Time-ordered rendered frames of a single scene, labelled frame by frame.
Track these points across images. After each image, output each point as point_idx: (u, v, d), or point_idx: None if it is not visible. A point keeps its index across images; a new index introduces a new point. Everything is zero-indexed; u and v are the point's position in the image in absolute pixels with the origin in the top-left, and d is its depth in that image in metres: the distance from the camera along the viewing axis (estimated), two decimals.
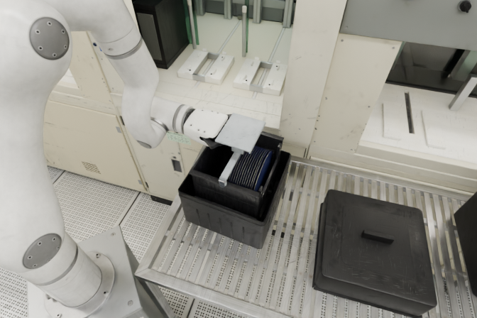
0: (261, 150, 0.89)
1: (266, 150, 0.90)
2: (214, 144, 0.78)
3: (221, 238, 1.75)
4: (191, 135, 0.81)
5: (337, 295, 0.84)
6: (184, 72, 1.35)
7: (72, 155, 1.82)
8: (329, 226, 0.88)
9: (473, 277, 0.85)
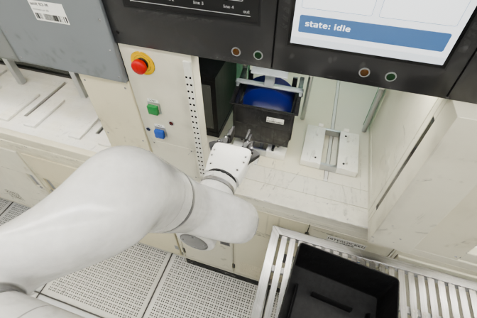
0: (258, 80, 1.11)
1: (255, 79, 1.12)
2: (256, 152, 0.76)
3: None
4: (243, 174, 0.72)
5: None
6: (241, 145, 1.18)
7: None
8: None
9: None
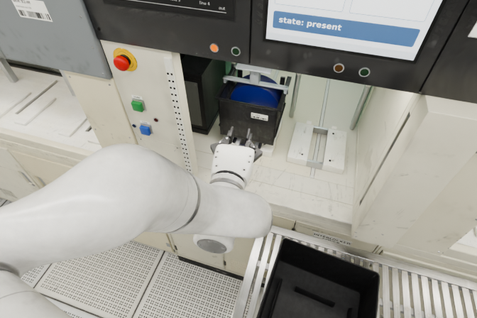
0: None
1: (243, 77, 1.14)
2: (259, 150, 0.77)
3: (258, 308, 1.58)
4: (250, 174, 0.72)
5: None
6: None
7: None
8: None
9: None
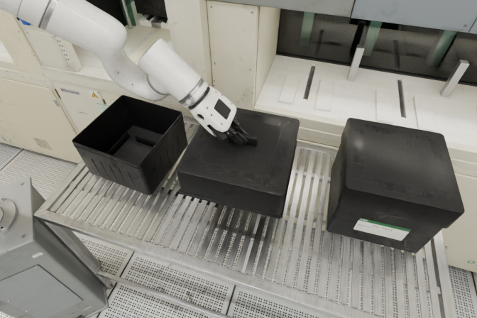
0: None
1: None
2: None
3: None
4: None
5: (201, 199, 0.81)
6: (144, 20, 1.68)
7: (23, 131, 1.93)
8: (199, 132, 0.85)
9: (328, 216, 0.97)
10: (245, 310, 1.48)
